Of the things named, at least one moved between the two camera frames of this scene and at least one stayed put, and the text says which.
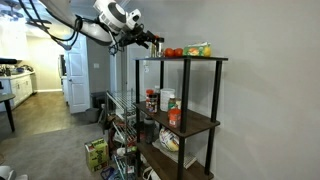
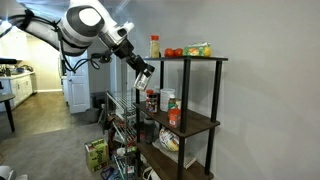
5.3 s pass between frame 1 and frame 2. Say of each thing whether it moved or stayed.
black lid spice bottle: moved
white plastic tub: stayed
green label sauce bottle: stayed
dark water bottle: stayed
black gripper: moved
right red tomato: stayed
